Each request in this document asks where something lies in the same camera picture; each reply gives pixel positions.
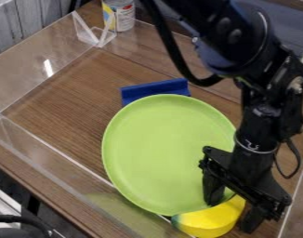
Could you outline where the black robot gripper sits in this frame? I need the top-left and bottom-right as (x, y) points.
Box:
(198, 105), (292, 234)

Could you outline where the yellow toy banana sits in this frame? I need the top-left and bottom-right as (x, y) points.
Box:
(170, 195), (245, 238)

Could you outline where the green round plate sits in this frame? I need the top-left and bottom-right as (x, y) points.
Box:
(101, 95), (234, 216)

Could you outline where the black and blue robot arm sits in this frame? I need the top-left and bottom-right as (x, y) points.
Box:
(161, 0), (303, 233)

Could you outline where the blue plastic block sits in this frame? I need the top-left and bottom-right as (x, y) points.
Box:
(118, 78), (190, 106)

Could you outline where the clear acrylic enclosure wall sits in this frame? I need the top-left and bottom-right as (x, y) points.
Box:
(0, 114), (190, 238)

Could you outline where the black cable lower left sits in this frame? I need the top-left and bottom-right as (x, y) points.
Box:
(0, 214), (52, 238)

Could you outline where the clear acrylic corner bracket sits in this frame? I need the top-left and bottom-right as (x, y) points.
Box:
(72, 11), (116, 48)

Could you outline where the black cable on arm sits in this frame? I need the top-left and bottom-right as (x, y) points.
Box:
(140, 0), (225, 88)

